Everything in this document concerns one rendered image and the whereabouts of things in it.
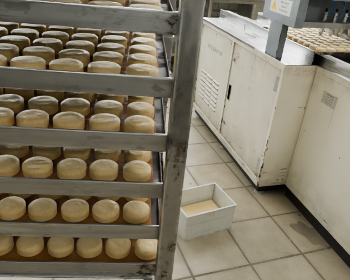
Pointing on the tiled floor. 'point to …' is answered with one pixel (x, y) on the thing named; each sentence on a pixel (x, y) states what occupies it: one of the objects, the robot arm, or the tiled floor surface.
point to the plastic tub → (204, 211)
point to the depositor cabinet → (251, 101)
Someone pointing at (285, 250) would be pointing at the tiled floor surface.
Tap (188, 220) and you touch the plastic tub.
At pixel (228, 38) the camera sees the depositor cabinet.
